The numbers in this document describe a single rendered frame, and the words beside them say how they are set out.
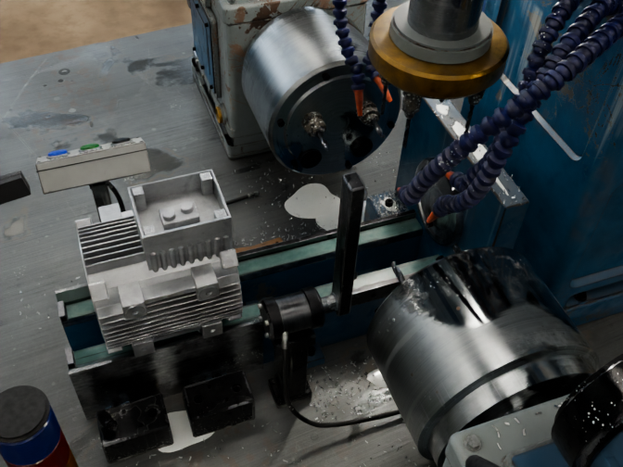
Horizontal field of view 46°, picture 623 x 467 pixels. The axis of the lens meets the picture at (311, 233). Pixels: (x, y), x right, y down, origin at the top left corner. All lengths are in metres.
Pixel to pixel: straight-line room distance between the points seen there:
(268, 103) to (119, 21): 2.10
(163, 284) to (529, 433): 0.51
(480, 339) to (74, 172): 0.67
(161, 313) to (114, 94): 0.86
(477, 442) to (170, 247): 0.47
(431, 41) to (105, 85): 1.05
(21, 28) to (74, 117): 1.65
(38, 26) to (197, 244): 2.44
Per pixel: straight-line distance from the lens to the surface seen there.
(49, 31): 3.31
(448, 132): 1.15
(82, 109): 1.77
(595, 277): 1.29
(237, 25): 1.39
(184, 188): 1.06
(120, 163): 1.21
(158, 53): 1.92
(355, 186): 0.88
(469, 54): 0.94
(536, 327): 0.90
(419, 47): 0.93
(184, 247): 1.00
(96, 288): 1.01
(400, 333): 0.93
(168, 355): 1.14
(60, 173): 1.21
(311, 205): 1.48
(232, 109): 1.50
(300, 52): 1.26
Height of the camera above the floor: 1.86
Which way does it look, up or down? 48 degrees down
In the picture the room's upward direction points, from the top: 3 degrees clockwise
